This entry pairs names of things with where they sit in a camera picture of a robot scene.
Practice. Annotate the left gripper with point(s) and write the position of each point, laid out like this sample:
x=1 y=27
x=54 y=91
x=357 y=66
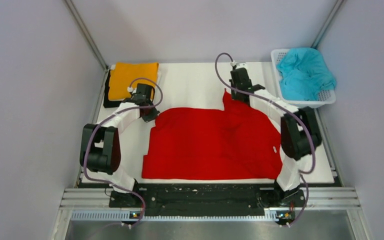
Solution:
x=147 y=118

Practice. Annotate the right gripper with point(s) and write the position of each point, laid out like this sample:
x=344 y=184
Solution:
x=233 y=96

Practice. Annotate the red t-shirt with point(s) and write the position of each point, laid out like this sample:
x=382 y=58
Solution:
x=234 y=143

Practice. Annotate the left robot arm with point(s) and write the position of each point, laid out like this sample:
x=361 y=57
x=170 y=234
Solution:
x=100 y=149

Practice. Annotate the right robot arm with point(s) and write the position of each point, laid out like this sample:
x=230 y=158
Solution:
x=299 y=135

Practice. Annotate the orange folded t-shirt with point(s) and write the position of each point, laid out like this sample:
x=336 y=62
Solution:
x=122 y=92

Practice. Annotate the black folded t-shirt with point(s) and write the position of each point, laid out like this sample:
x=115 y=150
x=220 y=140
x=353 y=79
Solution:
x=107 y=103

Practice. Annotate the white folded t-shirt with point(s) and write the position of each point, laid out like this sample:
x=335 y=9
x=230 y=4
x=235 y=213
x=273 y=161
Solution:
x=159 y=74

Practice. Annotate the teal t-shirt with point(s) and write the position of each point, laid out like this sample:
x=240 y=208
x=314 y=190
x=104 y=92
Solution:
x=304 y=74

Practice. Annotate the white plastic basket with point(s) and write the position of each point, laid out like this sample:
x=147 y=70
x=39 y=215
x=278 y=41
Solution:
x=325 y=97

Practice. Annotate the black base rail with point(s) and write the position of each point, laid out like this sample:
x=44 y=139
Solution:
x=202 y=200

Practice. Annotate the left aluminium corner post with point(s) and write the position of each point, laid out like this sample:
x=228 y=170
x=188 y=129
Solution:
x=71 y=7

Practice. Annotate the aluminium corner post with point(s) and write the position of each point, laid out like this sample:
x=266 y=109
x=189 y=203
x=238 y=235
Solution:
x=71 y=7
x=327 y=23

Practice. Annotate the right aluminium corner post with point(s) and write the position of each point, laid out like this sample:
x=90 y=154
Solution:
x=327 y=23

